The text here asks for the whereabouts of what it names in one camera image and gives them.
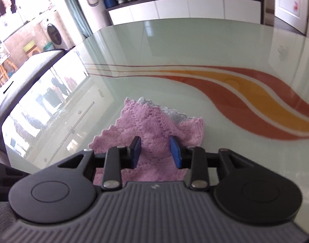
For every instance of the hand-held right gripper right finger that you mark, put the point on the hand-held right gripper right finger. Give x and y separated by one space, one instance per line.
176 153

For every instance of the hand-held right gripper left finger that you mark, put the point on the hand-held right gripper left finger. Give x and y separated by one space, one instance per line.
135 153

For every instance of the pink and grey knit towel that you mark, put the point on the pink and grey knit towel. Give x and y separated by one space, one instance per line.
149 126

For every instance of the green bucket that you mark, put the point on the green bucket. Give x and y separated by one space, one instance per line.
48 46

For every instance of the white washing machine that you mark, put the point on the white washing machine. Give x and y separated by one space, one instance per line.
54 33

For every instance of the white and brown TV cabinet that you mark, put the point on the white and brown TV cabinet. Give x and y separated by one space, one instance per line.
195 7

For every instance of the green plastic basin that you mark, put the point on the green plastic basin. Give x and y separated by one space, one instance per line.
29 46

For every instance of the blue pot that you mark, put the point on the blue pot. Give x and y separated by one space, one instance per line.
109 3

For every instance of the wooden stool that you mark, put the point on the wooden stool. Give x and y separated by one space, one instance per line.
4 70

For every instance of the teal curtain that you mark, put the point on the teal curtain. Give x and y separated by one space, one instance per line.
73 7

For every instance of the white panel door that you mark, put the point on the white panel door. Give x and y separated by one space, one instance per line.
292 5

